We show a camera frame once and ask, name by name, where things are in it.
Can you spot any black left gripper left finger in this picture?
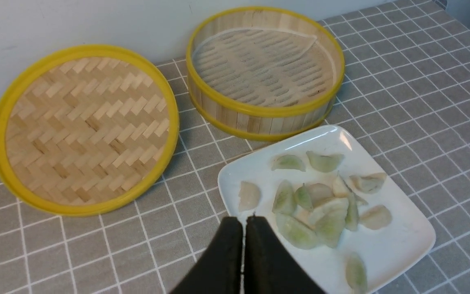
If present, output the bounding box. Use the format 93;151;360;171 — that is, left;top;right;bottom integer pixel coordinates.
171;216;243;294

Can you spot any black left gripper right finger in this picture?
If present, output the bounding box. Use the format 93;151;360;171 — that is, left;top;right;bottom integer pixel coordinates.
244;216;325;294

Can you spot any white square plate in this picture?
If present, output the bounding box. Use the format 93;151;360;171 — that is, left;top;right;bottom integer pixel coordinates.
217;125;436;294

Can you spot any white dumpling centre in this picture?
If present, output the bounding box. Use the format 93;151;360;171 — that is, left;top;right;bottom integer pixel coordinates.
308;197;349;226

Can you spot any white dumpling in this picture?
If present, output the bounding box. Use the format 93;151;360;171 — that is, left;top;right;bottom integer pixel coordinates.
350;173;387;195
308;197;349;226

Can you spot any white dumpling right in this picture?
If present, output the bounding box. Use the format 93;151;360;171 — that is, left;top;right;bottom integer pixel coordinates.
350;173;387;195

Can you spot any bamboo steamer basket yellow rim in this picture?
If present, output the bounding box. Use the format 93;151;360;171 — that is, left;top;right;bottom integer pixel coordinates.
186;6;345;141

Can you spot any woven bamboo steamer lid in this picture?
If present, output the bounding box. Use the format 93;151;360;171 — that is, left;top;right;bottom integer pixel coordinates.
0;45;179;216

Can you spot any white steamer liner paper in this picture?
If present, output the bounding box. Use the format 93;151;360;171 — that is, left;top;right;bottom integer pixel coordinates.
191;28;341;107

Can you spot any grey checked tablecloth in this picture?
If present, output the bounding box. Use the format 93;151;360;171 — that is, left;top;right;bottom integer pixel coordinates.
0;0;470;294

